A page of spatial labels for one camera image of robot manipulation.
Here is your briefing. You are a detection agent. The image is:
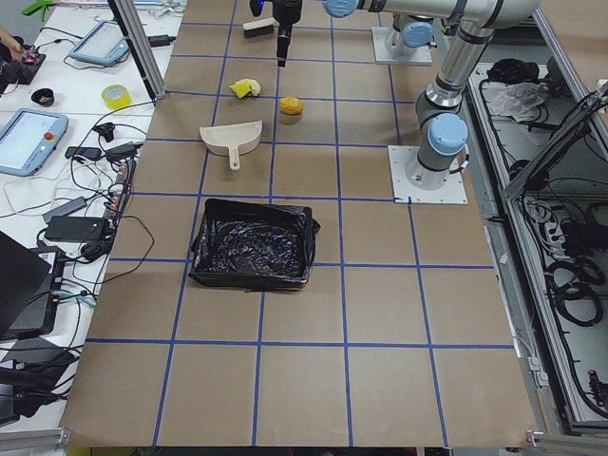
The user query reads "beige plastic dustpan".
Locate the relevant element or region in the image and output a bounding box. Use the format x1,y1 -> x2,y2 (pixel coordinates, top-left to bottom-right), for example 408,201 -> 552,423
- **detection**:
199,120 -> 262,171

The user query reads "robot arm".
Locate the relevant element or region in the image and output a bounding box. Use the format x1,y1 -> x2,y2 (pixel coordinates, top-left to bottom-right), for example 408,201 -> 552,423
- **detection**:
270,1 -> 433,67
322,1 -> 540,190

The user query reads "pale pumpkin slice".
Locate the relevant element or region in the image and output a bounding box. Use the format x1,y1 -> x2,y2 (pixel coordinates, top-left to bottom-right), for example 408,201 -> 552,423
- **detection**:
239,79 -> 261,96

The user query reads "black power adapter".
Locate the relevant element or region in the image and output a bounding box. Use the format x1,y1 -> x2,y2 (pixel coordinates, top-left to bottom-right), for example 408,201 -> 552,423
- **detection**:
45,216 -> 109,242

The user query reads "yellow green sponge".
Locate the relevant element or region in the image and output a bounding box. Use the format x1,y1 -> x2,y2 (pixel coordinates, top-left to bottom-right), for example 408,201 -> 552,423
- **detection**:
230,80 -> 252,99

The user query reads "cream hand brush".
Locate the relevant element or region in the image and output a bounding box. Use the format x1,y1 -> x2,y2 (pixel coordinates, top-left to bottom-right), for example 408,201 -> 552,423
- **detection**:
242,18 -> 276,39

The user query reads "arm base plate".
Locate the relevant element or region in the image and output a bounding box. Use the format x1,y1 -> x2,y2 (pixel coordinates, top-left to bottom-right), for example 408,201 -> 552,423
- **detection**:
388,145 -> 467,205
372,22 -> 432,67

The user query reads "blue teach pendant near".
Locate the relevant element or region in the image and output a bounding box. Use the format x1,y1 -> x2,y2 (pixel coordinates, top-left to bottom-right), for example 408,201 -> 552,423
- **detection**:
1,108 -> 69,177

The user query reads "white crumpled cloth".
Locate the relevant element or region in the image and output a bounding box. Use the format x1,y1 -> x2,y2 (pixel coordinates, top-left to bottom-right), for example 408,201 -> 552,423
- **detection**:
488,82 -> 549,123

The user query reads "bin with black bag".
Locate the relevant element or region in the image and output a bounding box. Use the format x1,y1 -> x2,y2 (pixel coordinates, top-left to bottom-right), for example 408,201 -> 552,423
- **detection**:
189,199 -> 320,291

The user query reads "blue teach pendant far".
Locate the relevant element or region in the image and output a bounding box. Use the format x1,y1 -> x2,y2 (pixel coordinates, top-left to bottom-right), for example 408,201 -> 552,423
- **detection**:
68,20 -> 130,67

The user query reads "yellow potato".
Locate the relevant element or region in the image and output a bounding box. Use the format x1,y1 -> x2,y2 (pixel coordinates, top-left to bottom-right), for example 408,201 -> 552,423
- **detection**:
279,96 -> 304,116

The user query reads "yellow tape roll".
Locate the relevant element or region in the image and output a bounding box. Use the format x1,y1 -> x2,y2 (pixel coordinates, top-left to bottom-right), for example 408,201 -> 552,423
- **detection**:
102,84 -> 132,110

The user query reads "black laptop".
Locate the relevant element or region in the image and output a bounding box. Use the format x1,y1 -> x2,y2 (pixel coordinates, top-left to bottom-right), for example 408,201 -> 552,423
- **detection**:
1,234 -> 66,341

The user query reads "aluminium frame post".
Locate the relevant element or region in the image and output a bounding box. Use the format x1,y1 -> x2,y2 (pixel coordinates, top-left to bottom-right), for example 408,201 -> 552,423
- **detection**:
108,0 -> 166,103

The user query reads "blue teach pendant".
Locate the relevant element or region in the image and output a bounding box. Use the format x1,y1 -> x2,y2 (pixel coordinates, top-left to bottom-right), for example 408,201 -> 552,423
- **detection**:
1,108 -> 69,177
68,20 -> 130,67

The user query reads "black small bowl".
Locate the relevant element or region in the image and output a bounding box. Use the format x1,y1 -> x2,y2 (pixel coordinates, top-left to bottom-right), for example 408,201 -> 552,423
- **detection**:
30,87 -> 55,107

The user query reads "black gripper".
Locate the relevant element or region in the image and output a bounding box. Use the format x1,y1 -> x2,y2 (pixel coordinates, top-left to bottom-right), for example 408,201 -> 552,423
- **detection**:
272,0 -> 301,67

